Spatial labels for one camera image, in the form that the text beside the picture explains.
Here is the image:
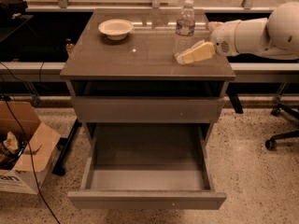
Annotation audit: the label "black office chair base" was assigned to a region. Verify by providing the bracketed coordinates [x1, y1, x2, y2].
[264, 83, 299, 151]

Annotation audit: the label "black bag on desk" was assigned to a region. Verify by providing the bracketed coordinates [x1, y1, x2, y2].
[0, 0, 28, 21]

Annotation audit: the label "open cardboard box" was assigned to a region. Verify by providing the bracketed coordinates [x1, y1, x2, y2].
[0, 101, 61, 194]

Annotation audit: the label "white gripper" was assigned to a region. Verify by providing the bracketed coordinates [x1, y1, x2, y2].
[175, 20, 241, 64]

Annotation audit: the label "black floor cable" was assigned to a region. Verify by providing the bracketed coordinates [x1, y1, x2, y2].
[0, 93, 62, 224]

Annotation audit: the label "crumpled snack bags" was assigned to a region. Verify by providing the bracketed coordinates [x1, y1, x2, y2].
[0, 132, 25, 170]

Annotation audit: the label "white paper bowl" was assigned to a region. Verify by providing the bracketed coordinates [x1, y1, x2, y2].
[98, 19, 134, 41]

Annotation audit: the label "grey drawer cabinet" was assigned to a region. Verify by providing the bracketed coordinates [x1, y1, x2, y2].
[61, 8, 235, 139]

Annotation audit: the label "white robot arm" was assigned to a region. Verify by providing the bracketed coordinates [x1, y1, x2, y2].
[175, 2, 299, 64]

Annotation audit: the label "small bottle behind cabinet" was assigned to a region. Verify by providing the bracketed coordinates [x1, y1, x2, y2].
[65, 38, 75, 55]

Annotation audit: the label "open grey lower drawer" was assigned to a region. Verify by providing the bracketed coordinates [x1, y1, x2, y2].
[68, 123, 226, 210]

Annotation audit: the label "clear plastic water bottle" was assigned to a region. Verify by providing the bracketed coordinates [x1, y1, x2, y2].
[173, 0, 195, 57]

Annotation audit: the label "closed grey upper drawer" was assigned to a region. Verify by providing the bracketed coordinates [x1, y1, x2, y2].
[71, 96, 224, 123]

